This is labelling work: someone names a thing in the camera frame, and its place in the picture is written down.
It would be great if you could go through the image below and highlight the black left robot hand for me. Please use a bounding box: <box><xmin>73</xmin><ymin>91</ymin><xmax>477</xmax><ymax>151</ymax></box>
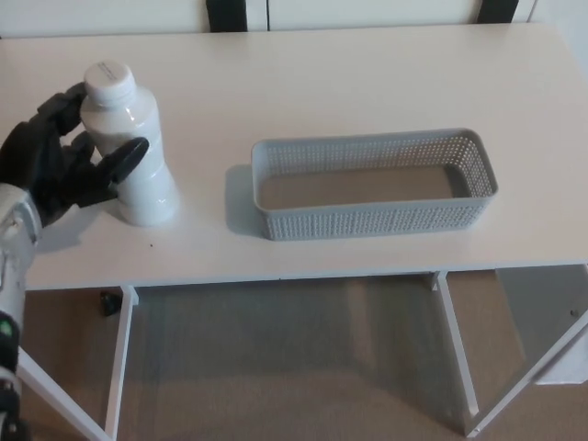
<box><xmin>0</xmin><ymin>82</ymin><xmax>151</xmax><ymax>227</ymax></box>

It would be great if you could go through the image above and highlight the white plastic bottle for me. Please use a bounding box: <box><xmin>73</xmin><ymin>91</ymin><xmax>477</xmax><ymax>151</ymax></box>
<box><xmin>77</xmin><ymin>62</ymin><xmax>181</xmax><ymax>227</ymax></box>

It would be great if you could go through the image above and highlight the small black floor object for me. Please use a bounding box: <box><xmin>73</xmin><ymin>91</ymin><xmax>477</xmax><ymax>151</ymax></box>
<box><xmin>99</xmin><ymin>291</ymin><xmax>121</xmax><ymax>317</ymax></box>

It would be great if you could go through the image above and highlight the grey perforated plastic basket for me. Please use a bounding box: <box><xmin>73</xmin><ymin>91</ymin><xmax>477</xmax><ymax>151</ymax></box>
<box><xmin>250</xmin><ymin>128</ymin><xmax>500</xmax><ymax>243</ymax></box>

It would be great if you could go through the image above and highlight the white desk leg frame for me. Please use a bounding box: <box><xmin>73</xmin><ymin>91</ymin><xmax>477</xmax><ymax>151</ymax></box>
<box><xmin>16</xmin><ymin>283</ymin><xmax>141</xmax><ymax>441</ymax></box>
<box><xmin>431</xmin><ymin>264</ymin><xmax>588</xmax><ymax>437</ymax></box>

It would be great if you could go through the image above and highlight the black cabinet handle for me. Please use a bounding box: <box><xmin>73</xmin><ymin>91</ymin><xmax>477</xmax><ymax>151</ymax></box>
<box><xmin>475</xmin><ymin>0</ymin><xmax>518</xmax><ymax>25</ymax></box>

